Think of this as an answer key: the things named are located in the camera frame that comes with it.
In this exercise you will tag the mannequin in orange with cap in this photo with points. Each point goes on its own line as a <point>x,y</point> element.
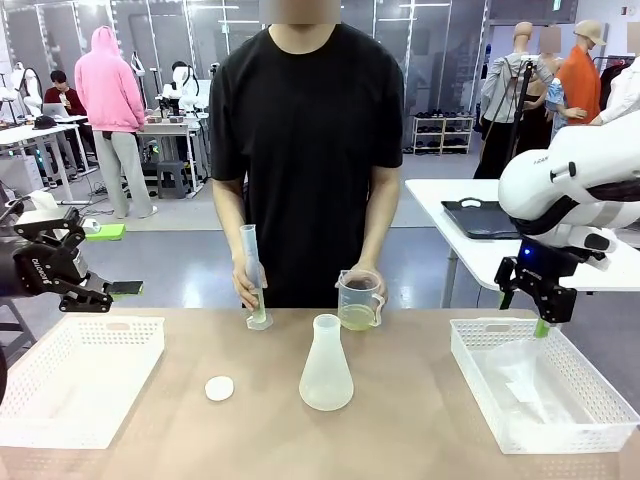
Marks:
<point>580,85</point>

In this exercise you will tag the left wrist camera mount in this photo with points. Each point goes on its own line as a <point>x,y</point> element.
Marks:
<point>44,201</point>

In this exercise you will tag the white round flask cap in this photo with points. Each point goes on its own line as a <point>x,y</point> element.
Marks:
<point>219,388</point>

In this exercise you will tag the mannequin in black dress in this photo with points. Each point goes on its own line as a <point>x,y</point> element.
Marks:
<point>542,120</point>

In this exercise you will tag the mannequin in grey shirt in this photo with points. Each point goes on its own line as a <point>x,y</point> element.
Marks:
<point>502,90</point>

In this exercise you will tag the translucent plastic conical flask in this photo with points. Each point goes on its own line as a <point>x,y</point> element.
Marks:
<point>325,375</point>

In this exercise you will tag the black tripod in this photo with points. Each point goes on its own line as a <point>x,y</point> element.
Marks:
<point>522,95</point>

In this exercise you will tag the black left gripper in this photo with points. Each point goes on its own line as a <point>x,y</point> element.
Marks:
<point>40,272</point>

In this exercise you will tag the mannequin in blue dress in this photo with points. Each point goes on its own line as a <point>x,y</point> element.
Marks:
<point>557,97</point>

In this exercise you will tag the black camera pole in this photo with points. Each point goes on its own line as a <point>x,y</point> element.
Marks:
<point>215,70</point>

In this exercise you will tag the grey plastic step stool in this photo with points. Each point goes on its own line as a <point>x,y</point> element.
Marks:
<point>172,177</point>

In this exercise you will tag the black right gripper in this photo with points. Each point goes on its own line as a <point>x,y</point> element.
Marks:
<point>542,265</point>

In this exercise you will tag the clear plastic bag with label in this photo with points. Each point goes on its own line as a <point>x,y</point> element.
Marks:
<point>565,407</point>

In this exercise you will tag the person's left forearm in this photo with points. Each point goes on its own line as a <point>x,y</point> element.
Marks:
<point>382,215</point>

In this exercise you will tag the black cap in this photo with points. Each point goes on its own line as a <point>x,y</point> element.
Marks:
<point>44,121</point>

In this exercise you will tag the clear plastic measuring jug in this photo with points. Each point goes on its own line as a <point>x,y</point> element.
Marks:
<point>357,312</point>

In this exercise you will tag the person's right hand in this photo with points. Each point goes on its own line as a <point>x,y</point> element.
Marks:
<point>247,285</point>

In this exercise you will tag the white perforated plastic basket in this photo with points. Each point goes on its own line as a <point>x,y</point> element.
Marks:
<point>75,380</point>
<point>480,380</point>

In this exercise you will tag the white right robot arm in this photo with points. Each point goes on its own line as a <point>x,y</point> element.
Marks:
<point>540,170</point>

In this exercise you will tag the person's left hand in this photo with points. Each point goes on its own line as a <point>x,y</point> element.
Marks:
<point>382,282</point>

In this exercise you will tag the person in black T-shirt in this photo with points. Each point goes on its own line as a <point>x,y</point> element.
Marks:
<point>305,150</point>

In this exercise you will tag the person's right forearm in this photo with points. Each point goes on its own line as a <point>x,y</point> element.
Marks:
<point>227,225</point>

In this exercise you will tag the white desk with boxes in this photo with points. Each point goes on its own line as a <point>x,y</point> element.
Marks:
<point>172,129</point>

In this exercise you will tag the clear plastic graduated cylinder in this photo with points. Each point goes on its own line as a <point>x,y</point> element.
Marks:
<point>249,245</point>

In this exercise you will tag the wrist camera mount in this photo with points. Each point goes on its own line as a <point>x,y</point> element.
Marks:
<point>595,242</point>
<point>44,201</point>

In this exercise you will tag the person in pink hoodie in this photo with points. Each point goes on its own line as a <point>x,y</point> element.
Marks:
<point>107,85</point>

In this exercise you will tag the silver laptop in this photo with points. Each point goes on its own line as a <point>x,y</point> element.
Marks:
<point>54,110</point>

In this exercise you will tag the mannequin white shirt orange trousers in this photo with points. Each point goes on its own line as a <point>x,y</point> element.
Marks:
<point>627,95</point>

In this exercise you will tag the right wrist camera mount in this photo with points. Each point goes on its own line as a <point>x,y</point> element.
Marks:
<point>595,242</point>

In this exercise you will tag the seated person in maroon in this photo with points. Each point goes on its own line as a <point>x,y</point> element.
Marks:
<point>65,97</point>

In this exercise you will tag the white shoe rack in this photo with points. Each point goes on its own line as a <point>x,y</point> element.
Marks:
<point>442,132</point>

